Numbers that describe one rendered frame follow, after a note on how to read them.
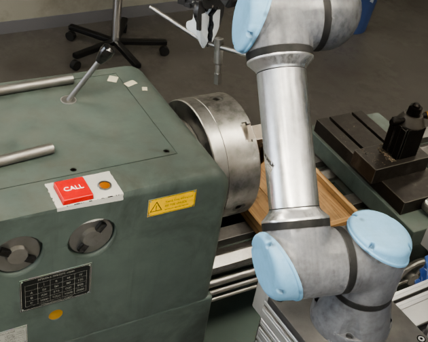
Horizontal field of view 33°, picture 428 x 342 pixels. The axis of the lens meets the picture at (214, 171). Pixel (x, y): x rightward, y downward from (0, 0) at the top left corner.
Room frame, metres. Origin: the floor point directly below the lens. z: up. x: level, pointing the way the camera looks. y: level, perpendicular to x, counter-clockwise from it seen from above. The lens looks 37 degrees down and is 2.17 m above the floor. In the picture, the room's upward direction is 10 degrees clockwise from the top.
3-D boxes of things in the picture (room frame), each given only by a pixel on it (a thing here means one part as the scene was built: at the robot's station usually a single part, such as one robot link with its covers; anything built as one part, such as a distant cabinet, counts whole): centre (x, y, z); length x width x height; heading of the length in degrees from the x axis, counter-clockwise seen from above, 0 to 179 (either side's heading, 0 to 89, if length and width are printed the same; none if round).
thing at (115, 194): (1.09, 0.24, 1.23); 0.13 x 0.08 x 0.06; 124
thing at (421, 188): (1.83, -0.48, 0.95); 0.43 x 0.18 x 0.04; 34
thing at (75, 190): (1.07, 0.26, 1.26); 0.06 x 0.06 x 0.02; 34
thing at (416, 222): (1.84, -0.54, 0.90); 0.53 x 0.30 x 0.06; 34
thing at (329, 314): (0.96, -0.30, 1.21); 0.15 x 0.15 x 0.10
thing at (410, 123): (1.77, -0.52, 1.14); 0.08 x 0.08 x 0.03
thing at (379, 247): (0.95, -0.29, 1.33); 0.13 x 0.12 x 0.14; 111
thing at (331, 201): (1.66, -0.21, 0.89); 0.36 x 0.30 x 0.04; 34
